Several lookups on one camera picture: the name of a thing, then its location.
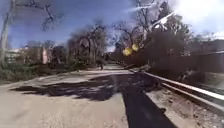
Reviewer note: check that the gravel strip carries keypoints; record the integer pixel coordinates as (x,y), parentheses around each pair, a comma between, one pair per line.
(186,108)

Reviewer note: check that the person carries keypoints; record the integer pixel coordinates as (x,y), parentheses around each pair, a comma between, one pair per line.
(101,65)

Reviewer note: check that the grass strip with low plants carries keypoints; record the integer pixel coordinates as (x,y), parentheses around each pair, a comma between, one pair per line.
(23,71)

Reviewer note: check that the group of bare trees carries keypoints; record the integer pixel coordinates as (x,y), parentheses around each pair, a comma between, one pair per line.
(88,43)

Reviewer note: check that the dark leafy trees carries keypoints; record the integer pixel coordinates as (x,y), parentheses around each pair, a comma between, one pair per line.
(163,46)

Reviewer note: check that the building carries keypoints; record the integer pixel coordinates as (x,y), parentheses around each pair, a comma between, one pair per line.
(20,55)

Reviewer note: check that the pale grey paved path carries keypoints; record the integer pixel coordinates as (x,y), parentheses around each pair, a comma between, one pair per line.
(60,103)

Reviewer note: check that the metal guardrail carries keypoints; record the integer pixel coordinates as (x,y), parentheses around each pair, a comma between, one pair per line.
(186,87)

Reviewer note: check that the dark fence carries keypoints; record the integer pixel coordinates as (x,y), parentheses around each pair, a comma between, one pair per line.
(208,58)

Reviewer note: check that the pale bare tree trunk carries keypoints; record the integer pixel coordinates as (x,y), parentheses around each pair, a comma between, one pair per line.
(4,33)

